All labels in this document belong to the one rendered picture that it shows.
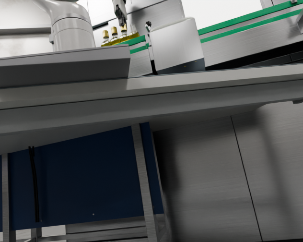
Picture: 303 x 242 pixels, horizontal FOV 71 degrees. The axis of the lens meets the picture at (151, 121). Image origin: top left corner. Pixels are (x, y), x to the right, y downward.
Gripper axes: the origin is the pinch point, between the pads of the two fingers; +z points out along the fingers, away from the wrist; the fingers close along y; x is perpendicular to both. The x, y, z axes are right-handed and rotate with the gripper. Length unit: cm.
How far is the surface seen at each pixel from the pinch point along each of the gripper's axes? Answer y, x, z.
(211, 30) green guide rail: 4, 45, 23
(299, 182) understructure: -15, 69, 99
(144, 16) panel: -12.1, 10.7, -10.3
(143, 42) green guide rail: 13.3, 12.8, 23.4
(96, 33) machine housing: -15.4, -24.7, -12.8
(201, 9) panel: -12.1, 44.9, -2.3
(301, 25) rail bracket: 7, 80, 34
